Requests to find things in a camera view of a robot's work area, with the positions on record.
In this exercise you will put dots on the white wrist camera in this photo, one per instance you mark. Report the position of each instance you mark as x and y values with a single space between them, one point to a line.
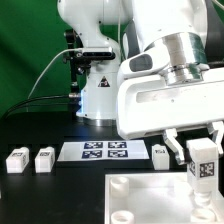
146 63

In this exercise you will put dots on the black camera stand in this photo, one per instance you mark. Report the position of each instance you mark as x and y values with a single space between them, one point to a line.
80 59

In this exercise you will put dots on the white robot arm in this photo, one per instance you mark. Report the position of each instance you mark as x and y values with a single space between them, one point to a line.
190 29

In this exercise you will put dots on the white square tabletop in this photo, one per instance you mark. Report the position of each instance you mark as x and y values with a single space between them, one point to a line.
159 198

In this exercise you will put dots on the white tag sheet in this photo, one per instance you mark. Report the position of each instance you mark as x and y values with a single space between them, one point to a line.
103 150

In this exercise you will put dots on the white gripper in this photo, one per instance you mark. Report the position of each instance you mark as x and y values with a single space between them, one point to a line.
148 106

